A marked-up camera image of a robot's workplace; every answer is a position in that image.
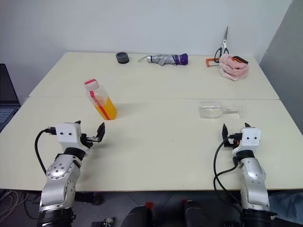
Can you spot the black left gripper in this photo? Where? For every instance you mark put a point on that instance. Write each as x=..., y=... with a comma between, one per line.
x=91, y=139

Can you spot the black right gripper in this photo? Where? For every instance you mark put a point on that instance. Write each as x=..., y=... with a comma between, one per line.
x=233, y=142

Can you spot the bottle with orange liquid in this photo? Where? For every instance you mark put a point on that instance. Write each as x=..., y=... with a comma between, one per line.
x=105, y=107

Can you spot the clear plastic container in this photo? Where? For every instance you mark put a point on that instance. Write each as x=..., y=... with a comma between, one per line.
x=210, y=111

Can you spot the white bottle cap pink tape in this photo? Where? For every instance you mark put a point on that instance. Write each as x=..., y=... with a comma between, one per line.
x=91, y=84

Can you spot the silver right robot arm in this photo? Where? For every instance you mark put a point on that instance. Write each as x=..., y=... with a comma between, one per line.
x=254, y=179

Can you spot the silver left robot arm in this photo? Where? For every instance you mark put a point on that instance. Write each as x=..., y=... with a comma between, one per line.
x=59, y=175

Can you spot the pink folded towel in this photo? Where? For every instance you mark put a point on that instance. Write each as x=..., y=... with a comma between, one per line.
x=233, y=69

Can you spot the black table foot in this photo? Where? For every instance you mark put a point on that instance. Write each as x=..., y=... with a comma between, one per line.
x=90, y=197

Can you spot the black round cap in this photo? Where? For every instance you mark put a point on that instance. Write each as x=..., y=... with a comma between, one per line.
x=122, y=58

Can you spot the dark laptop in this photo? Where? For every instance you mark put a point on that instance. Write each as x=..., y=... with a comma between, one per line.
x=7, y=94

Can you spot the blue denim trouser leg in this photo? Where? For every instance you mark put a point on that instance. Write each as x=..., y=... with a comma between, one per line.
x=286, y=205

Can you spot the dark rounded shape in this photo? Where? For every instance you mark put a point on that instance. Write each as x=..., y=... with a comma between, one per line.
x=137, y=217
x=196, y=214

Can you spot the small black floor device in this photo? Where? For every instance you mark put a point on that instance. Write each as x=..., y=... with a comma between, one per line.
x=101, y=223

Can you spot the red tab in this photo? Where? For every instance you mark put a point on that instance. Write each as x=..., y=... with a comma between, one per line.
x=148, y=205

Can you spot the folded silver purple umbrella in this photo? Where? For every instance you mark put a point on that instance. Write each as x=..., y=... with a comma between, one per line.
x=165, y=59

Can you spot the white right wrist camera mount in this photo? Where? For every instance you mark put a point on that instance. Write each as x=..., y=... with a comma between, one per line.
x=249, y=138

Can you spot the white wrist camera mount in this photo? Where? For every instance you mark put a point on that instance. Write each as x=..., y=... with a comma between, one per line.
x=249, y=138
x=68, y=133

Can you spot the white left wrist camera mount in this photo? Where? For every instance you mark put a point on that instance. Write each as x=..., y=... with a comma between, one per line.
x=68, y=133

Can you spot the orange frame hacksaw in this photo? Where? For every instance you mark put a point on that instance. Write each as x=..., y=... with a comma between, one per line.
x=209, y=62

